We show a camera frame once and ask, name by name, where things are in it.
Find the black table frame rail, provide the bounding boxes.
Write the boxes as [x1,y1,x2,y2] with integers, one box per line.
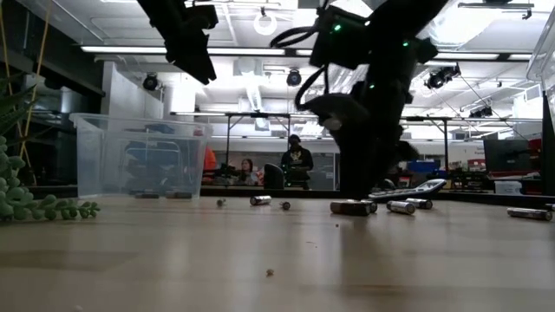
[25,185,555,210]

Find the black remote control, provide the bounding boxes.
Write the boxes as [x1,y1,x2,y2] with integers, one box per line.
[368,178,447,204]

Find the white ring light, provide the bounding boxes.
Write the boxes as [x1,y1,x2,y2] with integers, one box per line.
[252,10,278,37]

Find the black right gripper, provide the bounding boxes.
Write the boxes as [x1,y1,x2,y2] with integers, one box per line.
[298,80,421,202]

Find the black ceiling spotlight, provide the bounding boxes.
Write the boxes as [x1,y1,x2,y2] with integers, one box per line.
[424,63,461,91]

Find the black and gold battery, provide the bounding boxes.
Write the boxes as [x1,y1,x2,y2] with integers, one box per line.
[330,199,373,218]

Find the white box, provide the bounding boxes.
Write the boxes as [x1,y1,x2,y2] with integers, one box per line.
[493,180,524,196]

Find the yellow cable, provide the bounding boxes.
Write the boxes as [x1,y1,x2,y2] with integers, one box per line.
[0,8,49,183]

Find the black monitor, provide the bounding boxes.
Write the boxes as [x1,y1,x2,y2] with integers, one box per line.
[483,138,532,173]

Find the overhead light bar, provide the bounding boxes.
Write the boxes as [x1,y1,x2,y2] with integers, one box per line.
[80,45,534,62]

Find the green potted succulent plant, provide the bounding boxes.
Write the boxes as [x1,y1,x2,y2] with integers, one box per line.
[0,73,101,225]

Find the person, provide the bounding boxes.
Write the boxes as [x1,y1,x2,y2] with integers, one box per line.
[280,133,316,191]
[236,158,262,186]
[202,129,218,172]

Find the black folding table frame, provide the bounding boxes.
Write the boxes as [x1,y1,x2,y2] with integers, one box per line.
[401,115,452,172]
[223,111,292,174]

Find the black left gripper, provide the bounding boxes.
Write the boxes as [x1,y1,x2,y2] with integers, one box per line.
[149,3,220,83]

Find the black office chair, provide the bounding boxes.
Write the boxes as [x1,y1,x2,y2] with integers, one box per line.
[263,163,285,191]

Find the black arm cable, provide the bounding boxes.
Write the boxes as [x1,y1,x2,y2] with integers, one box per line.
[269,24,330,112]

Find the blue crate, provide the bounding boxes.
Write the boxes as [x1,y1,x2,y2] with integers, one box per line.
[407,160,440,173]

